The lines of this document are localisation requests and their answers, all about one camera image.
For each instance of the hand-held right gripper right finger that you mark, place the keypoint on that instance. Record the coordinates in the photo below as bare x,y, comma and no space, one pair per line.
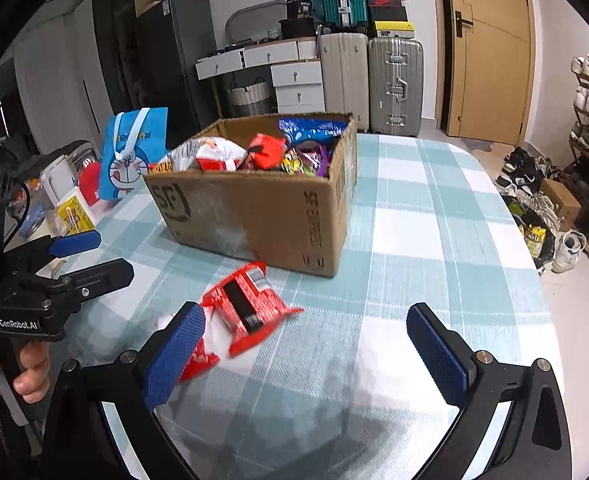
439,355

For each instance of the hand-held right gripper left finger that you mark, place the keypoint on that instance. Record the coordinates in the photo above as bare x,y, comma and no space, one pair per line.
174,360

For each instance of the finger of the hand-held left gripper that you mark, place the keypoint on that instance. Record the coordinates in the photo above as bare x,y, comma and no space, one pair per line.
99,274
74,243

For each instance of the red black-label snack packet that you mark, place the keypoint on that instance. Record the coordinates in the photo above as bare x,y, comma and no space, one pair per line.
244,300

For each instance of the yellow red snack packet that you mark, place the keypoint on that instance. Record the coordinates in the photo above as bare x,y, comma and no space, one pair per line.
162,166

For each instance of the brown cardboard box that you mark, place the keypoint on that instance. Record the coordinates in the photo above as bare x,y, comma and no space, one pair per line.
254,220

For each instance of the blue snack packet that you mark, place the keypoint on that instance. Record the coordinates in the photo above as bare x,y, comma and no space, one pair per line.
309,127

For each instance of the person's left hand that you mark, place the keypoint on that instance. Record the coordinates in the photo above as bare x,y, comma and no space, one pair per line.
32,370

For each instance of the yellow drink carton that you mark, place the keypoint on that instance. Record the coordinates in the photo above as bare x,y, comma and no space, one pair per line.
74,215

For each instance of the red pouch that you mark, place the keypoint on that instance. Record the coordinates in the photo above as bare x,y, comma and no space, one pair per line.
90,185

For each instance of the white kettle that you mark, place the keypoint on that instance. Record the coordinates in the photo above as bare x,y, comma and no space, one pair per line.
57,177

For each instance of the blue cartoon tote bag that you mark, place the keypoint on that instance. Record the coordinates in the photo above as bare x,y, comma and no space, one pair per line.
124,170

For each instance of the blue plaid tablecloth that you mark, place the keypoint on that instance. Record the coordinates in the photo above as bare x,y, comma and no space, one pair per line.
424,240

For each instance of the black yellow plastic bag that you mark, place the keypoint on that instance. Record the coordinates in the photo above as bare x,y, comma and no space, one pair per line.
534,237

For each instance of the small cardboard box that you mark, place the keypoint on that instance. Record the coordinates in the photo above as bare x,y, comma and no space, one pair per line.
559,202

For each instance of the scattered pile of shoes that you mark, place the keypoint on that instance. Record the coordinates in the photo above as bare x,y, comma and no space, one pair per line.
522,167

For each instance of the red orange snack packet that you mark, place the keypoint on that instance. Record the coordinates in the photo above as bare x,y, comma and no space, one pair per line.
267,152

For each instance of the dark grey refrigerator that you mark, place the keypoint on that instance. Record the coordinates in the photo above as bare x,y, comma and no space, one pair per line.
179,60

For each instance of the grey white laundry basket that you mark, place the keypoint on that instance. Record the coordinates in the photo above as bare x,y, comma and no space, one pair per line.
247,97

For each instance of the purple snack packet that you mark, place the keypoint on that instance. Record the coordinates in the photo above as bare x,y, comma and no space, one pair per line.
304,162

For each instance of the white drawer dresser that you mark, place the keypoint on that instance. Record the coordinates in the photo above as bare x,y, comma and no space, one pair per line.
297,87

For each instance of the silver suitcase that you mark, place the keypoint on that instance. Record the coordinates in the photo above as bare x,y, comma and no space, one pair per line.
394,80

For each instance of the grey arched mirror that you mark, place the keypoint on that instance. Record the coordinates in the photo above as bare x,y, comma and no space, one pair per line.
254,22

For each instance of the white suitcase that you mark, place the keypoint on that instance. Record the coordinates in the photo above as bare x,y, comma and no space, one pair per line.
344,75

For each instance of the wooden door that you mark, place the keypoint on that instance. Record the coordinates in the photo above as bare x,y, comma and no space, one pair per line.
494,60

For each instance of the black round box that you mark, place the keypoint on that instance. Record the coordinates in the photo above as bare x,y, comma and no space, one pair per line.
298,29

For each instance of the black foil bag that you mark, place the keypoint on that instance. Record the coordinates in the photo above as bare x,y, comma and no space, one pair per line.
299,7

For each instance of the plain black shoe box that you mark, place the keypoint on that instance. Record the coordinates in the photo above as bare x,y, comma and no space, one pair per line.
388,14

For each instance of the red black shoe box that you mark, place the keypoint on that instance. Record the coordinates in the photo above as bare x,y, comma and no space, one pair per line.
387,1

